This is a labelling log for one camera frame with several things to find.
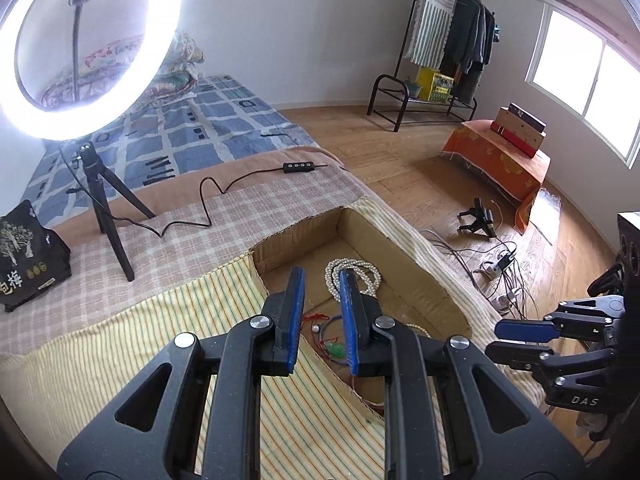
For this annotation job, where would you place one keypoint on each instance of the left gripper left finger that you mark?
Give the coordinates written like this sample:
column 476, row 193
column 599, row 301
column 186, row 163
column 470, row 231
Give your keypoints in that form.
column 285, row 310

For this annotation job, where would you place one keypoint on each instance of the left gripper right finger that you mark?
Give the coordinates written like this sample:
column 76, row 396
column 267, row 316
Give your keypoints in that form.
column 365, row 351

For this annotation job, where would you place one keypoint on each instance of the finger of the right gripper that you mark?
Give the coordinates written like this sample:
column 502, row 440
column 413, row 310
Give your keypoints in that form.
column 526, row 330
column 517, row 356

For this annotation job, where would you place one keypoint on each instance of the cardboard box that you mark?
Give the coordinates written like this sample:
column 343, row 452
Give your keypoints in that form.
column 360, row 284

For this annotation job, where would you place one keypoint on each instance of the black gripper on floor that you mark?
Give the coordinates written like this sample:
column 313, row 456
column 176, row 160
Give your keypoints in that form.
column 483, row 220

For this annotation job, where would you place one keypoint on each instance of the pink plaid bed sheet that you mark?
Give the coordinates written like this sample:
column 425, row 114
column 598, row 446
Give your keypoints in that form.
column 208, row 233

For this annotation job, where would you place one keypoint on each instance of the orange covered low table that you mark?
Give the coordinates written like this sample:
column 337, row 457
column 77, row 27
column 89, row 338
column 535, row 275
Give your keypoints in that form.
column 517, row 176

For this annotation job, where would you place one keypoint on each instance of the black tripod stand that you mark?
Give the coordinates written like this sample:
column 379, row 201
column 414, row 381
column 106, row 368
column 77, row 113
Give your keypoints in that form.
column 96, row 175

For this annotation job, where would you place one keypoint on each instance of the blue patterned blanket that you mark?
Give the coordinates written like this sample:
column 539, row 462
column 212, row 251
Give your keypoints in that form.
column 220, row 120

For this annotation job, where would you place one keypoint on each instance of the black clothes rack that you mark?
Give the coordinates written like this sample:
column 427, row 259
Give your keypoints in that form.
column 395, row 96

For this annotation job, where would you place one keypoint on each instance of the yellow box on rack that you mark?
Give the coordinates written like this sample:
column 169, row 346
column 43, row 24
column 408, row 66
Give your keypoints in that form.
column 435, row 87

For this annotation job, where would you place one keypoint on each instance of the yellow striped cloth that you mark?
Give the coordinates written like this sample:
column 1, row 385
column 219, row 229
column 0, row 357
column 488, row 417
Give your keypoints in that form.
column 312, row 425

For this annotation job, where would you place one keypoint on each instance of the black snack bag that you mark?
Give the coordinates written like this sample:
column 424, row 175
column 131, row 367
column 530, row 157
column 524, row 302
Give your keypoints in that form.
column 33, row 258

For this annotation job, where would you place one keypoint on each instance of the window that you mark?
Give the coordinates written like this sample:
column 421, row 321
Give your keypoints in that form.
column 586, row 73

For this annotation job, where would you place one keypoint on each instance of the hanging dark clothes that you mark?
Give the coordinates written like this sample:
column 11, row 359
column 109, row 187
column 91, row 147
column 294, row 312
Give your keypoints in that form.
column 468, row 47

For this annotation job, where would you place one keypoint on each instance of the hanging striped cloth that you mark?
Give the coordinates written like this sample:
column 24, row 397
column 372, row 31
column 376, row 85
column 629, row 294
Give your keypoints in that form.
column 428, row 32

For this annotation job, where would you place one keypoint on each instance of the folded floral quilt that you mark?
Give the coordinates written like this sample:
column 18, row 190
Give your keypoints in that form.
column 100, row 70

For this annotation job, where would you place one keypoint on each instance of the power strip with cables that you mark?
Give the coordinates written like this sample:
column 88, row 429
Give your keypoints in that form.
column 495, row 273

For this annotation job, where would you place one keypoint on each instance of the white ring light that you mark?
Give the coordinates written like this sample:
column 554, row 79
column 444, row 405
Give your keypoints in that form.
column 39, row 38

